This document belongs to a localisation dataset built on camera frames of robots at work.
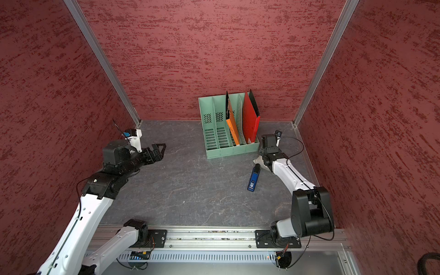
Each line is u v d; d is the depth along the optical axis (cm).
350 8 71
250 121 100
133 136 60
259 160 94
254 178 89
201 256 77
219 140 111
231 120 81
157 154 62
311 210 43
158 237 74
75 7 71
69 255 37
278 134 77
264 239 73
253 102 88
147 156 61
